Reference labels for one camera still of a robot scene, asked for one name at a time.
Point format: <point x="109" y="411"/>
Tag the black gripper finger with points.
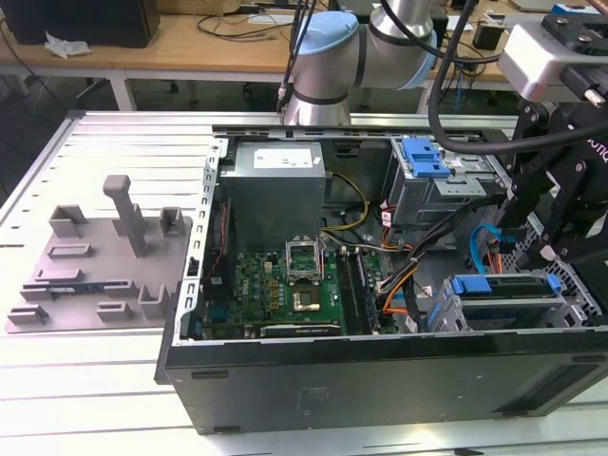
<point x="522" y="199"/>
<point x="567" y="199"/>

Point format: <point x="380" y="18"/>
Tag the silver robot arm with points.
<point x="328" y="62"/>

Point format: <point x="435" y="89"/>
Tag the metal disk bay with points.
<point x="572" y="313"/>

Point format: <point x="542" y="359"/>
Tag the empty blue disk carrier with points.
<point x="420" y="164"/>

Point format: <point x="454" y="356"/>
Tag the gray metal drive cage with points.
<point x="427" y="204"/>

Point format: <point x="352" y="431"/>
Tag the wooden desk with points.
<point x="190" y="52"/>
<point x="484" y="71"/>

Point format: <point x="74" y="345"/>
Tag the small black box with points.
<point x="484" y="38"/>

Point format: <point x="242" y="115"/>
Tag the installed RAM stick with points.
<point x="366" y="290"/>
<point x="349" y="290"/>

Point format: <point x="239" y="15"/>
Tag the blue white carton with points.
<point x="565" y="8"/>

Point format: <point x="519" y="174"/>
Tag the black open PC case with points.
<point x="380" y="380"/>

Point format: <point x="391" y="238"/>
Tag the CPU socket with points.
<point x="306" y="299"/>

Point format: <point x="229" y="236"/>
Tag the gray power supply unit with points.
<point x="271" y="199"/>

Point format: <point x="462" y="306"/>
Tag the black graphics card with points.
<point x="304" y="330"/>

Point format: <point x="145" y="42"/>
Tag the green motherboard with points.
<point x="256" y="290"/>

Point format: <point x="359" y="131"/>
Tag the black case fan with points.
<point x="222" y="228"/>

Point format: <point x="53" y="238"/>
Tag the gray parts rack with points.
<point x="109" y="266"/>

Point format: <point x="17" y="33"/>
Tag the spare RAM stick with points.
<point x="76" y="289"/>

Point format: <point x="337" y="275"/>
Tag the crumpled white plastic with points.
<point x="66" y="47"/>

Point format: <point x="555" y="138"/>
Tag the large black computer box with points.
<point x="71" y="19"/>

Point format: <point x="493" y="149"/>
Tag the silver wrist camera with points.
<point x="537" y="62"/>

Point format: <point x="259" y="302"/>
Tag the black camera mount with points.
<point x="575" y="28"/>

